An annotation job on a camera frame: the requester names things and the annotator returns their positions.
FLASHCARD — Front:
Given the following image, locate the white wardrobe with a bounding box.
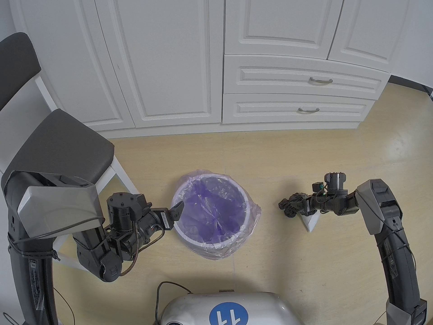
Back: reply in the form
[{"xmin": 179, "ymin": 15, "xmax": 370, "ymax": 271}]
[{"xmin": 7, "ymin": 0, "xmax": 415, "ymax": 139}]

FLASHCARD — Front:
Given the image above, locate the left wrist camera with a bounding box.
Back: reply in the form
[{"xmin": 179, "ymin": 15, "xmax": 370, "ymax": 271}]
[{"xmin": 133, "ymin": 193, "xmax": 152, "ymax": 216}]

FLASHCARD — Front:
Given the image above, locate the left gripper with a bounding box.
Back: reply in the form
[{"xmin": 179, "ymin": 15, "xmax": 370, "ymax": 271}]
[{"xmin": 136, "ymin": 200, "xmax": 185, "ymax": 238}]

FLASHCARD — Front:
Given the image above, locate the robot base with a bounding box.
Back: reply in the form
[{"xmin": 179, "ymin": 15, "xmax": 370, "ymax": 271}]
[{"xmin": 159, "ymin": 290, "xmax": 302, "ymax": 325}]

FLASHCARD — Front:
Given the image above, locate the black plastic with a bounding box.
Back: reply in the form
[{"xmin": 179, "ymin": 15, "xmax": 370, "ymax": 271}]
[{"xmin": 278, "ymin": 192, "xmax": 306, "ymax": 218}]

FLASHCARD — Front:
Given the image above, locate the white trash bin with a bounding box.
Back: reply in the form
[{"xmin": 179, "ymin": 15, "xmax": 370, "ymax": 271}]
[{"xmin": 171, "ymin": 171, "xmax": 252, "ymax": 251}]

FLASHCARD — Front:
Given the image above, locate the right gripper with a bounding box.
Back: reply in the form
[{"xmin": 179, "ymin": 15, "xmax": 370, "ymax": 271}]
[{"xmin": 303, "ymin": 194, "xmax": 324, "ymax": 216}]

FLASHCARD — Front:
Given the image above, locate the folded white paper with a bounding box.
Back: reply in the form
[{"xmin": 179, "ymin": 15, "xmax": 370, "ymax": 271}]
[{"xmin": 300, "ymin": 212, "xmax": 321, "ymax": 233}]

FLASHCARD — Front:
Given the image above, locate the white chair dark grey seat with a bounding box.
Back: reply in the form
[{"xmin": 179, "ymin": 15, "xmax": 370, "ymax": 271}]
[{"xmin": 0, "ymin": 32, "xmax": 141, "ymax": 273}]

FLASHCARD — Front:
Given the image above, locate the black cable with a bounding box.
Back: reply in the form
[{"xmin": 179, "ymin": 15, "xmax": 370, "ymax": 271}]
[{"xmin": 154, "ymin": 281, "xmax": 193, "ymax": 322}]

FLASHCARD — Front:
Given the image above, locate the purple plastic bag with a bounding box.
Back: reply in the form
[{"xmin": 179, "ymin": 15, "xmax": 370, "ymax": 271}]
[{"xmin": 171, "ymin": 169, "xmax": 263, "ymax": 261}]

